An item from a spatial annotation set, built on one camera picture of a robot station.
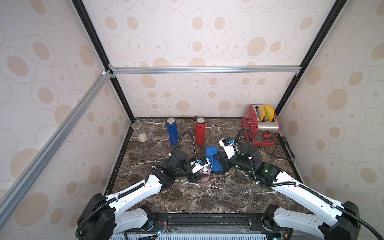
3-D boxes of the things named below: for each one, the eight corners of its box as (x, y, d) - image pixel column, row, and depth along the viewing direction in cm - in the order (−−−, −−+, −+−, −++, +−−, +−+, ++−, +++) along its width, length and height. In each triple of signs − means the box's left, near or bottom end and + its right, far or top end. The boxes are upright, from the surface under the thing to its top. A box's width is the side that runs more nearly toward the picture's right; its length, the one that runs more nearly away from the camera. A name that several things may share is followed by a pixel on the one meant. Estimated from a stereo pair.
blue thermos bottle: (170, 145, 106) (165, 124, 89) (171, 139, 110) (166, 117, 93) (178, 145, 106) (174, 124, 89) (178, 139, 110) (175, 117, 93)
